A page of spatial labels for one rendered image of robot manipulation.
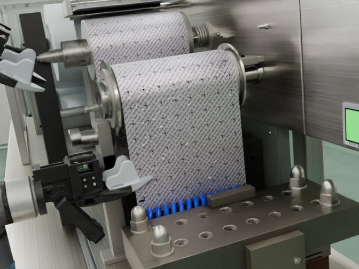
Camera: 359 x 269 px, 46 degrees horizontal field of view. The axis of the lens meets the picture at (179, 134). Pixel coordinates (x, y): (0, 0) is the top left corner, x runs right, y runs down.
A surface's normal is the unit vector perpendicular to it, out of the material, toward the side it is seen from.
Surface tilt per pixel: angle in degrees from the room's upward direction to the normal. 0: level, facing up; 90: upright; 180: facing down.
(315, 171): 90
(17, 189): 44
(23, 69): 103
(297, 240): 90
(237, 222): 0
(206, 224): 0
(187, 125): 90
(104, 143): 90
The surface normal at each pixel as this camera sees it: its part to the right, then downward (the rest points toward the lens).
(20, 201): 0.31, 0.00
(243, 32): -0.93, 0.19
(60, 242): -0.12, -0.96
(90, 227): 0.41, 0.20
